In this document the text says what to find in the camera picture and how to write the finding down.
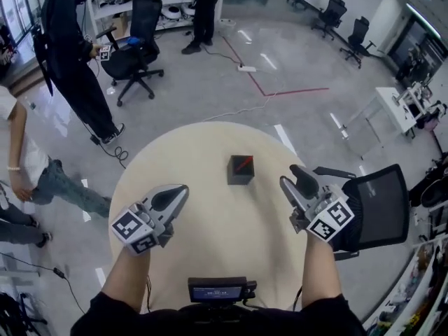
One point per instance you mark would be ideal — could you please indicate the ceiling light strip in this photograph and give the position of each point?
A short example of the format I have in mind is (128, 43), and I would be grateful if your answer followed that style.
(423, 19)

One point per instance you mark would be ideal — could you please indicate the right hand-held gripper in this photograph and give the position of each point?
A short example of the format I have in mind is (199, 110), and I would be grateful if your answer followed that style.
(329, 219)

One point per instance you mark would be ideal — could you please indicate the person's right forearm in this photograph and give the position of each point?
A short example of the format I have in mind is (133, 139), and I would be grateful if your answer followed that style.
(320, 271)

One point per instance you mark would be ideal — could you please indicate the black mesh visitor chair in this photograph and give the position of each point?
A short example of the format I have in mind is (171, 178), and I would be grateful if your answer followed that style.
(381, 205)

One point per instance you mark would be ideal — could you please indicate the black chest-mounted screen device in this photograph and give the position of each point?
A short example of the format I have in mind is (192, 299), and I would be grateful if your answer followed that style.
(217, 290)

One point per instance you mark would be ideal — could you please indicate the white power strip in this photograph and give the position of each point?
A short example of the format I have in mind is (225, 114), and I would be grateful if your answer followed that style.
(247, 68)

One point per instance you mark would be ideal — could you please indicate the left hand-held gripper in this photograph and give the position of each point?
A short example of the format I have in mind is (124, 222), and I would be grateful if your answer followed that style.
(131, 229)

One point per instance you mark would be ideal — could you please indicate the person's left forearm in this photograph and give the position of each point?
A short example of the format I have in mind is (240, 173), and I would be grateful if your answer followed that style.
(127, 282)

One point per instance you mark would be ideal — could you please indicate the small black box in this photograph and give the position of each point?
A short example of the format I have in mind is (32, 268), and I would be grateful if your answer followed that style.
(239, 178)

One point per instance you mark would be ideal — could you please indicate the round beige table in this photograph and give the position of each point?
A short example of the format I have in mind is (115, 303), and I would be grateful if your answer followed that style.
(210, 145)

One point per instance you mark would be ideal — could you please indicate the white cluttered workbench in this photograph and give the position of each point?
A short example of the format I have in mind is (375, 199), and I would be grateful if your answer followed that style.
(413, 292)

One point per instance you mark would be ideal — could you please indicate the white shelf unit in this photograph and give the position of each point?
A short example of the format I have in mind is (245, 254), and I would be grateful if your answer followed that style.
(105, 9)

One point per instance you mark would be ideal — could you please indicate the person's black shirt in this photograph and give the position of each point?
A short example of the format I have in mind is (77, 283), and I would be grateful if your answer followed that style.
(140, 324)

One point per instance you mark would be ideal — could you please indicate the white desk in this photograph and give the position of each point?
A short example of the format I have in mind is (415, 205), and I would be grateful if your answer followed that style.
(416, 98)
(388, 100)

